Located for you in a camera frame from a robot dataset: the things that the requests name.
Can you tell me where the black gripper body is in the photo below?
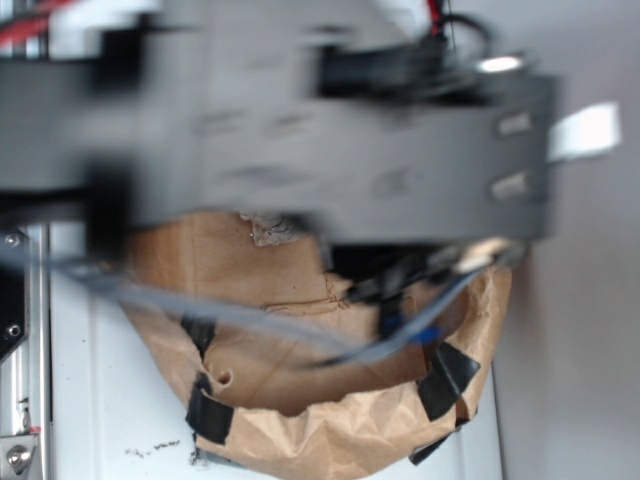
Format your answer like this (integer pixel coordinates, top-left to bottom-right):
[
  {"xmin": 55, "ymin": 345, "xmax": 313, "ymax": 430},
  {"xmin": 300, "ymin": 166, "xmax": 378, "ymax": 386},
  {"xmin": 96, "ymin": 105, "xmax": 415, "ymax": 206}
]
[{"xmin": 199, "ymin": 1, "xmax": 559, "ymax": 245}]

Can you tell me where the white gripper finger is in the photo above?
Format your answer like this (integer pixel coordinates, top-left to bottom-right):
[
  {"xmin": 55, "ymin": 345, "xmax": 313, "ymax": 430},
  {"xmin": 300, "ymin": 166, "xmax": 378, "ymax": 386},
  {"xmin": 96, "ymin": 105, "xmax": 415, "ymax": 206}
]
[{"xmin": 547, "ymin": 101, "xmax": 621, "ymax": 163}]

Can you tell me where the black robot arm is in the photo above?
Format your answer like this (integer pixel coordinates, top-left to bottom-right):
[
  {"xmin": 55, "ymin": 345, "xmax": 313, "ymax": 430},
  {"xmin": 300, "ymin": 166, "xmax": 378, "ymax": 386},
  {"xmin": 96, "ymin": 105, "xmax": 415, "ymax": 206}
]
[{"xmin": 1, "ymin": 1, "xmax": 622, "ymax": 250}]

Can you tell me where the crumpled white paper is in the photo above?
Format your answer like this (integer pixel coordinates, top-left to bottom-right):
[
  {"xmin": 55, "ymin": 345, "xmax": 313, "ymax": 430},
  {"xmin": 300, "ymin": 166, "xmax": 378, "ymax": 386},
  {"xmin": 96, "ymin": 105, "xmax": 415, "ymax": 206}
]
[{"xmin": 239, "ymin": 211, "xmax": 306, "ymax": 247}]

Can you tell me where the brown paper bag tray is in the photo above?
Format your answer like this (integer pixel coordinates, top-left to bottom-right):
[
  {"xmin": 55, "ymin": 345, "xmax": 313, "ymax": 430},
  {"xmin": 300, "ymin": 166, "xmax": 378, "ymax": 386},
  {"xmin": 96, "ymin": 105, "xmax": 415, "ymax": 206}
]
[{"xmin": 126, "ymin": 213, "xmax": 512, "ymax": 479}]

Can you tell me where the black tape bottom right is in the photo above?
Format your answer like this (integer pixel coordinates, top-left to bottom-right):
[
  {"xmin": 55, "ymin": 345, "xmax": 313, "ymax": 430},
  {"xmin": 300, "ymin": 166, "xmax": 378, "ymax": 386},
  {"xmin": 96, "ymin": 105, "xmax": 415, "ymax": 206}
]
[{"xmin": 408, "ymin": 340, "xmax": 482, "ymax": 466}]

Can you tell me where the black tape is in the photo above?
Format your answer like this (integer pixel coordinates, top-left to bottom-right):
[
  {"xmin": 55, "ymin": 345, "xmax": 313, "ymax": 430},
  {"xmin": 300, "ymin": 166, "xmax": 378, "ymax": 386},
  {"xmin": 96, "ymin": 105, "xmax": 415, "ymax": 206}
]
[
  {"xmin": 186, "ymin": 373, "xmax": 235, "ymax": 445},
  {"xmin": 408, "ymin": 340, "xmax": 482, "ymax": 466}
]

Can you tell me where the black tape bottom left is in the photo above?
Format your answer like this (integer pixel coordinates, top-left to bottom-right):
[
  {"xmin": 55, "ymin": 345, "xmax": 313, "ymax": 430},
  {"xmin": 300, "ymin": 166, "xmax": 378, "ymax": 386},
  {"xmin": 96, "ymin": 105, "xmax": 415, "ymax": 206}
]
[{"xmin": 186, "ymin": 373, "xmax": 235, "ymax": 445}]

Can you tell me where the white plastic tray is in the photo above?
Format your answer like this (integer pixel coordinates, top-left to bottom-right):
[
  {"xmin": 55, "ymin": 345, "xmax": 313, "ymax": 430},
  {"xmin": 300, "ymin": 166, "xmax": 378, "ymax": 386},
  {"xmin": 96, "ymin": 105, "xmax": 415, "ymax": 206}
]
[{"xmin": 48, "ymin": 219, "xmax": 505, "ymax": 480}]

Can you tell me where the thin black wire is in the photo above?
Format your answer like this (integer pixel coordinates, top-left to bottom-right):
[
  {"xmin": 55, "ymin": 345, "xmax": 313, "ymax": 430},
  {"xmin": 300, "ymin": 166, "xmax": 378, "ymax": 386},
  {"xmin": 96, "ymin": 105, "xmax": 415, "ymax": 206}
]
[{"xmin": 424, "ymin": 12, "xmax": 494, "ymax": 56}]

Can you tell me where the black metal bracket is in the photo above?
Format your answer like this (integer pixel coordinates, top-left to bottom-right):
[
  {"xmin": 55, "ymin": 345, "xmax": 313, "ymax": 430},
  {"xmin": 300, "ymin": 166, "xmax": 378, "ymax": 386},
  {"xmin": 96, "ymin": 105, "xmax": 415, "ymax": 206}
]
[{"xmin": 1, "ymin": 226, "xmax": 30, "ymax": 364}]

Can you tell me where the aluminium frame rail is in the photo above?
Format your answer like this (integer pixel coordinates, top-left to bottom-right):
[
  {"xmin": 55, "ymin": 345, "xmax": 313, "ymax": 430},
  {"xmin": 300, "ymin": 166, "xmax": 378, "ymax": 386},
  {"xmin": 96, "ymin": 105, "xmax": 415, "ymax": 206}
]
[{"xmin": 1, "ymin": 224, "xmax": 54, "ymax": 479}]

